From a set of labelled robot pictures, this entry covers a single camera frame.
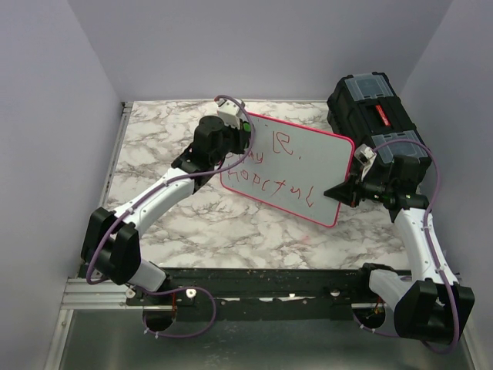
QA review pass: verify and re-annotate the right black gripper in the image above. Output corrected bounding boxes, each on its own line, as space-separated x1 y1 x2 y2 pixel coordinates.
324 164 394 208

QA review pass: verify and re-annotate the pink framed whiteboard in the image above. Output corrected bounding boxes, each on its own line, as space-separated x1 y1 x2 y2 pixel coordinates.
220 113 354 227

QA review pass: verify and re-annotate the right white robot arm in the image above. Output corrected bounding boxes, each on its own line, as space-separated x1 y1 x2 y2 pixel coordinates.
324 148 475 353

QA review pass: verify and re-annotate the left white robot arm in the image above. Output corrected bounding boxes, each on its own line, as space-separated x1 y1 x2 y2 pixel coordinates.
81 114 255 304

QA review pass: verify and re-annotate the black plastic toolbox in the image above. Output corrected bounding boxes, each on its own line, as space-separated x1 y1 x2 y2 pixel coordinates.
327 72 431 185

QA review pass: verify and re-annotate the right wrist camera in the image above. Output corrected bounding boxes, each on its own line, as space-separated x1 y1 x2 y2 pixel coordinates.
354 143 377 178

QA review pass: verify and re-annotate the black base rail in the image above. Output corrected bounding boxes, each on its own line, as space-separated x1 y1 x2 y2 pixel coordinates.
125 267 382 321

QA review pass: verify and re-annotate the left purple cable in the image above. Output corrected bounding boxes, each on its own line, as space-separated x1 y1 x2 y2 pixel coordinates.
85 94 256 340

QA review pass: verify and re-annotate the aluminium side rail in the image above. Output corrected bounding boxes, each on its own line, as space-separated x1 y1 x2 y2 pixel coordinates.
84 101 134 255

